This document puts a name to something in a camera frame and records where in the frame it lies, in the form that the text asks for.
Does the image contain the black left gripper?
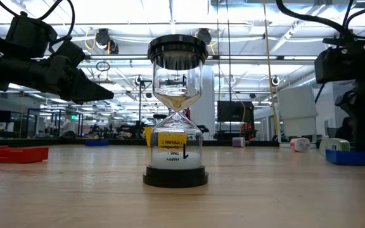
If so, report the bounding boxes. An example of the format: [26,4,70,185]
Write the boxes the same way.
[0,40,115,104]

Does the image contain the blue digital timer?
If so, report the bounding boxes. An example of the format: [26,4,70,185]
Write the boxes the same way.
[324,149,365,167]
[84,139,110,147]

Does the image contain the green USB wall charger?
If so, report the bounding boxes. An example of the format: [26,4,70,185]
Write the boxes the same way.
[319,138,351,158]

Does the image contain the pink USB wall charger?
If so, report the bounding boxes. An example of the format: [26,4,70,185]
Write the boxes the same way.
[289,137,312,153]

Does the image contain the red digital timer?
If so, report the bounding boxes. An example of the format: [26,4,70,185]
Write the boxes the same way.
[0,145,49,164]

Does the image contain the person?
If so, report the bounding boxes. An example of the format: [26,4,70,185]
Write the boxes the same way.
[334,116,356,143]

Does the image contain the black ceiling fixture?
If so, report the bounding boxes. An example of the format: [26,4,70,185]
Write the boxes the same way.
[94,28,120,55]
[196,27,214,45]

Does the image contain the white sand hourglass black caps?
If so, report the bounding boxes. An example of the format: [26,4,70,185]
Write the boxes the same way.
[142,34,209,189]

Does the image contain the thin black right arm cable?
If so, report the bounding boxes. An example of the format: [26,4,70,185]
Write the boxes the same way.
[314,82,325,105]

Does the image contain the black left wrist camera cable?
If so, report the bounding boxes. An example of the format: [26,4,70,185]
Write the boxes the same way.
[0,0,76,48]

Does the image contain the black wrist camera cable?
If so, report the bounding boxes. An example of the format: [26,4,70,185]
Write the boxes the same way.
[276,0,348,34]
[0,0,76,48]

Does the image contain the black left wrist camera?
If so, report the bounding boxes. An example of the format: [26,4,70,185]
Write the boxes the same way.
[4,11,58,58]

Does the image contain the yellow hanging cable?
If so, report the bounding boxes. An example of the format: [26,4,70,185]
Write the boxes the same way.
[262,0,280,139]

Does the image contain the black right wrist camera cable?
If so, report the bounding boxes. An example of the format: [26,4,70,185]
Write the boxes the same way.
[276,0,348,34]

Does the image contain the purple USB wall charger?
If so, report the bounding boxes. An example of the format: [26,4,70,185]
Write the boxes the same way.
[231,136,246,148]

